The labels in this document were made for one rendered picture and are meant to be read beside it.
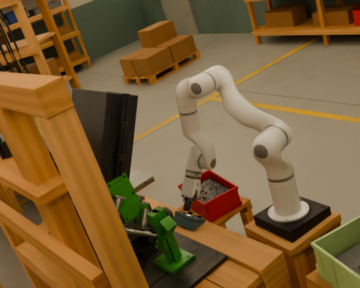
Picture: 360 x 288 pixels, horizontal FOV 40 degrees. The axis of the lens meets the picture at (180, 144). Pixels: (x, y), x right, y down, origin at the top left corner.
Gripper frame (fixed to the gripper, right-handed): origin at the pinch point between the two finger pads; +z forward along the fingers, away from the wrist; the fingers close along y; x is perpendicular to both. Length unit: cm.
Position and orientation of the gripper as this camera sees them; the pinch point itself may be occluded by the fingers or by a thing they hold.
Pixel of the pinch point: (187, 206)
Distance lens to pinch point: 253.9
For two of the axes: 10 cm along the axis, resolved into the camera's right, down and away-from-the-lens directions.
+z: -1.8, 9.8, 0.3
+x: -7.7, -1.2, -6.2
